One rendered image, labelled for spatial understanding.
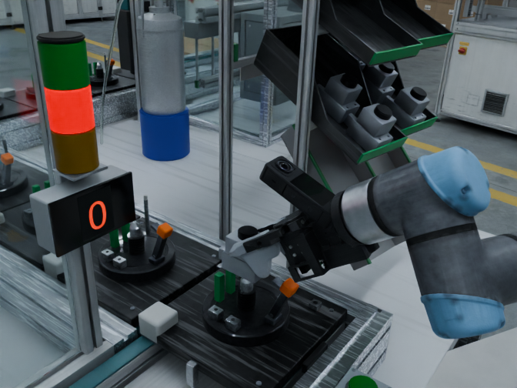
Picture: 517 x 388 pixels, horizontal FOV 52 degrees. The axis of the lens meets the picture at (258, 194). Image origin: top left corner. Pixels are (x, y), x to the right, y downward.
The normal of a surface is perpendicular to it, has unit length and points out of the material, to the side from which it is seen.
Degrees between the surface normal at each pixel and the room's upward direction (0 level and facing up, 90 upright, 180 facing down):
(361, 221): 87
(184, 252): 0
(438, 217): 57
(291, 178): 23
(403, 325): 0
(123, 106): 90
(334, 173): 45
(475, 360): 0
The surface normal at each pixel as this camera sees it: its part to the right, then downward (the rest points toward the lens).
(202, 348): 0.03, -0.90
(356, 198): -0.73, -0.40
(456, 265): -0.14, -0.19
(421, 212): -0.64, -0.03
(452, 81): -0.72, 0.29
